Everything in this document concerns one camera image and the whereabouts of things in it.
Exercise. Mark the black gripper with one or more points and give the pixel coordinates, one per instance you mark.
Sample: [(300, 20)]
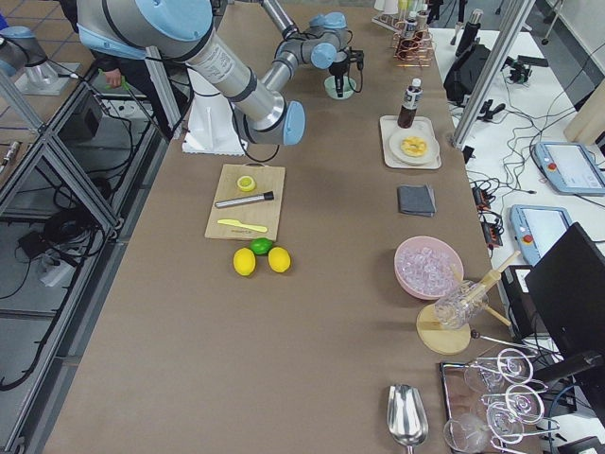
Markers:
[(337, 72)]

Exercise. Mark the mint green bowl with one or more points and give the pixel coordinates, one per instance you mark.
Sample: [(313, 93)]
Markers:
[(348, 88)]

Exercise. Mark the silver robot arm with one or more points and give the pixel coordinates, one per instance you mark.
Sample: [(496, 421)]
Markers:
[(184, 32)]

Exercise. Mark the pink bowl of ice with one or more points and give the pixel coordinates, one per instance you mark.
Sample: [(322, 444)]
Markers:
[(426, 267)]

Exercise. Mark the metal ice scoop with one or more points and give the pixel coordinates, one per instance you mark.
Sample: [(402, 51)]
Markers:
[(406, 417)]

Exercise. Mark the dark sauce bottle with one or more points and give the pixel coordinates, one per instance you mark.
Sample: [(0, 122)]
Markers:
[(410, 104)]

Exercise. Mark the twisted donut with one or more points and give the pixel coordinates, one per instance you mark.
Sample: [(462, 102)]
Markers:
[(413, 146)]

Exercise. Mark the white plate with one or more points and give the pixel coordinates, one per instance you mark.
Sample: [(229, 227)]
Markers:
[(431, 153)]

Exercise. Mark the white serving tray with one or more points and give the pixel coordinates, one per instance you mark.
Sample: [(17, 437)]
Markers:
[(388, 125)]

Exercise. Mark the black bag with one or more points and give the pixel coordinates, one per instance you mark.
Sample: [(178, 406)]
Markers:
[(461, 79)]

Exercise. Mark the steel muddler black tip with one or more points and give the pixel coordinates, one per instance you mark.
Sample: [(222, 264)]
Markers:
[(266, 196)]

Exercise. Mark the halved lemon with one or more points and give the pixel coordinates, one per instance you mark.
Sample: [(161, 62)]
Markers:
[(246, 183)]

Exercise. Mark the grey folded cloth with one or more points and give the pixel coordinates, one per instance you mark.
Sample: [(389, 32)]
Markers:
[(417, 200)]

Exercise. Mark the wooden cutting board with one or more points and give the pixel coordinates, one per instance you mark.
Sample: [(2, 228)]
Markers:
[(267, 213)]

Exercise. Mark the yellow plastic knife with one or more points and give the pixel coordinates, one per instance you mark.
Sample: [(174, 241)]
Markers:
[(239, 224)]

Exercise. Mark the green lime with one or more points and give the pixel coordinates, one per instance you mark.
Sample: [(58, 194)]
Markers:
[(261, 245)]

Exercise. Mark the yellow lemon right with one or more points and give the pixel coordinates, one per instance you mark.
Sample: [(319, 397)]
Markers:
[(279, 259)]

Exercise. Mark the yellow lemon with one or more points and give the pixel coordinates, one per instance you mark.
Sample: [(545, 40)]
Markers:
[(279, 259), (244, 261)]

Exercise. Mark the yellow lemon left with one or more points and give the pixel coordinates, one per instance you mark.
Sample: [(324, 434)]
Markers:
[(244, 261)]

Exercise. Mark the person in black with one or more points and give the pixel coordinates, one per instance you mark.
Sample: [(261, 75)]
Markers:
[(134, 72)]

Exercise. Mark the teach pendant near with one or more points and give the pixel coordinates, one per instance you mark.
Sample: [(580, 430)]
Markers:
[(537, 228)]

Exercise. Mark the teach pendant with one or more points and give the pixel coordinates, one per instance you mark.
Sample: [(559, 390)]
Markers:
[(570, 168), (537, 228)]

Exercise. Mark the teach pendant far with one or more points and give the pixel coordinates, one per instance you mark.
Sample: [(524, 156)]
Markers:
[(570, 168)]

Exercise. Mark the clear glass mug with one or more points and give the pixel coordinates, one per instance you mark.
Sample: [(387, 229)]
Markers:
[(461, 304)]

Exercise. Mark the wooden glass stand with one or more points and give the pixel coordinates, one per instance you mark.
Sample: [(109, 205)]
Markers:
[(450, 342)]

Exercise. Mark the black monitor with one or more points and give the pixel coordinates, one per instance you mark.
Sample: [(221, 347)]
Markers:
[(567, 288)]

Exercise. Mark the black tray with glasses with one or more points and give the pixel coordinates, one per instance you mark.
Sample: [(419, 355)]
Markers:
[(493, 403)]

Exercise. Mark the copper wire bottle rack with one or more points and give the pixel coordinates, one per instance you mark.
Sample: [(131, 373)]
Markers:
[(411, 41)]

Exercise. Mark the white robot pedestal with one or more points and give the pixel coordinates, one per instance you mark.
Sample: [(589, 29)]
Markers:
[(210, 122)]

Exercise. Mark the aluminium frame post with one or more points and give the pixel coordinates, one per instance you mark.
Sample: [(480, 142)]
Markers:
[(510, 27)]

